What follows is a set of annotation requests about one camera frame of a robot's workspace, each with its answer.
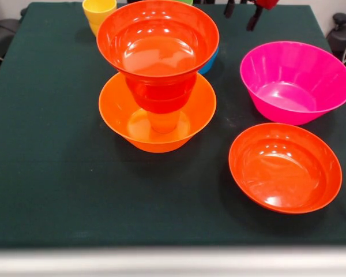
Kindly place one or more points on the yellow cup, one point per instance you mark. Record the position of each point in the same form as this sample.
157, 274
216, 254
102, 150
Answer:
93, 11

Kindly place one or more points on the green cup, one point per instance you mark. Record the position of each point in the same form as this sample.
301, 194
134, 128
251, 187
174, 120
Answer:
187, 1

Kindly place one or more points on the large orange bowl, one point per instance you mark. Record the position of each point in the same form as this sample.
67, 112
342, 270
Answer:
115, 109

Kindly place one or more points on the blue bowl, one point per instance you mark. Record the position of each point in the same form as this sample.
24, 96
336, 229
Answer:
209, 65

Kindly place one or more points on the dark green table cloth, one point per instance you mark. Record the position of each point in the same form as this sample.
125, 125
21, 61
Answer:
75, 187

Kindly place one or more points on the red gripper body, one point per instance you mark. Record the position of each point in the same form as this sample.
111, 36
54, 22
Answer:
268, 3

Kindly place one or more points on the black round device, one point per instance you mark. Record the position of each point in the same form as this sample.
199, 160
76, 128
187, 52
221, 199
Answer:
340, 37

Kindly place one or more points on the orange cup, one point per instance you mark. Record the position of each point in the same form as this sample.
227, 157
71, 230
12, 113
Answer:
165, 122

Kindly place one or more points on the large red bowl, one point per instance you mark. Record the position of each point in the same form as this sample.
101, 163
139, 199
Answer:
282, 173
158, 37

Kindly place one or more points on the small red bowl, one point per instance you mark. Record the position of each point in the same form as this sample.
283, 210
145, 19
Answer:
161, 106

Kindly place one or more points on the large pink bowl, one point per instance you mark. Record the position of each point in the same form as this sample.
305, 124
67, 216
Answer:
291, 95

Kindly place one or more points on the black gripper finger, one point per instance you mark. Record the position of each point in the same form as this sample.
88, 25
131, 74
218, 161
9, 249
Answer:
229, 8
254, 18

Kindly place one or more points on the red cup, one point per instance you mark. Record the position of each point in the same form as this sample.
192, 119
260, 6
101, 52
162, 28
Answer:
167, 91

